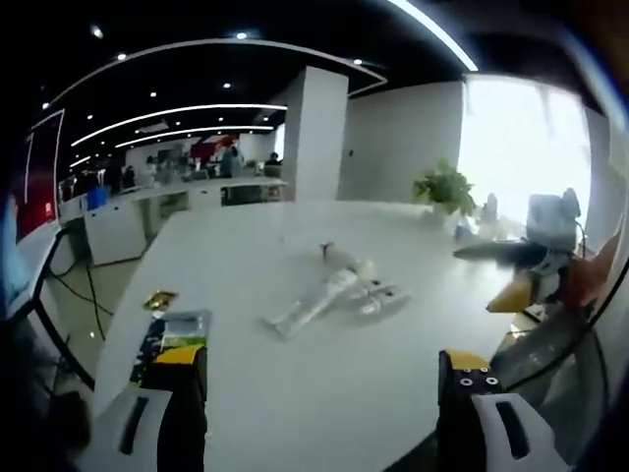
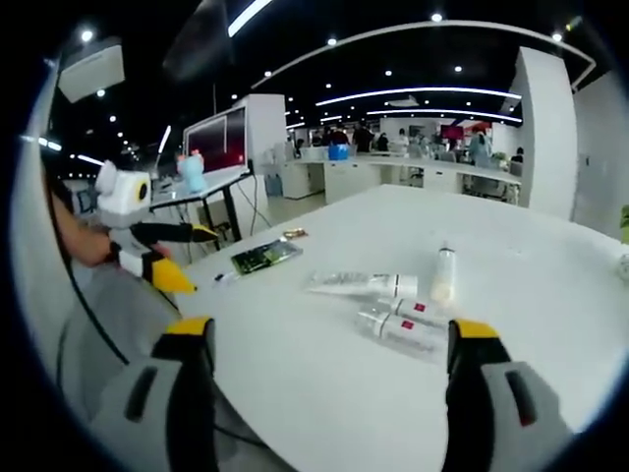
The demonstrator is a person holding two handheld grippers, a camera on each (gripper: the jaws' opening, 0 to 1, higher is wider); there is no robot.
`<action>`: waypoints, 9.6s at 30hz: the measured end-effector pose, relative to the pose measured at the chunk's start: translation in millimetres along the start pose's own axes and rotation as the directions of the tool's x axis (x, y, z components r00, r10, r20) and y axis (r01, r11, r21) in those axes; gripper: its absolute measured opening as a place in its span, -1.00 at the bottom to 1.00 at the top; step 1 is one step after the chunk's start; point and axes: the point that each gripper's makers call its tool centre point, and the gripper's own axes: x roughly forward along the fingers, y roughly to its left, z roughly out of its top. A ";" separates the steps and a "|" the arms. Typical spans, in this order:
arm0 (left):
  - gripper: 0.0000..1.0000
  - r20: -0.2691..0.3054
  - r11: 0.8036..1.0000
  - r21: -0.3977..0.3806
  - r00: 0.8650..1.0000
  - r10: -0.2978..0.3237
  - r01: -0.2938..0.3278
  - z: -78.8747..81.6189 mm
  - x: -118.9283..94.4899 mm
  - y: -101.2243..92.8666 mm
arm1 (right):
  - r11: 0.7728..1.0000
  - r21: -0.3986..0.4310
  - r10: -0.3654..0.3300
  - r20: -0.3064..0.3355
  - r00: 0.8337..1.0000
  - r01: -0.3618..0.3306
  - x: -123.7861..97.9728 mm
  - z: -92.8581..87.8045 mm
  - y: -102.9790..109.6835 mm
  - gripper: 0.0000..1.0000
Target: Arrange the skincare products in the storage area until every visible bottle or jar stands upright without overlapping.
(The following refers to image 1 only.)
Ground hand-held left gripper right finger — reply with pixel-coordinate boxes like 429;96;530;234
436;348;576;472

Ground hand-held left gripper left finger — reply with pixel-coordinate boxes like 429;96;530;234
78;344;210;472

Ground clear skincare pack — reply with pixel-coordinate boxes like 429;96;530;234
343;283;413;317

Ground white skincare bottle dark cap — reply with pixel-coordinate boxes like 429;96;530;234
317;240;364;272

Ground clear plastic packets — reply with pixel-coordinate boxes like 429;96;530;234
261;269;361;341

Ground orange cloth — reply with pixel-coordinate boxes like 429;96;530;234
562;233;621;309

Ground green potted plant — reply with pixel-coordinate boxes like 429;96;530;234
411;157;477;226

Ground yellow snack packet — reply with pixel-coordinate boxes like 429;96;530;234
143;289;179;312

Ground white counter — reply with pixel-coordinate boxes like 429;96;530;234
57;176;290;267

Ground computer monitor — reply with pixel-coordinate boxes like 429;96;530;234
0;194;33;311

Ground black floor cable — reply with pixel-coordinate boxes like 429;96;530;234
47;255;115;341

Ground red wall poster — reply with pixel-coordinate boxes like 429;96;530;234
13;108;66;243

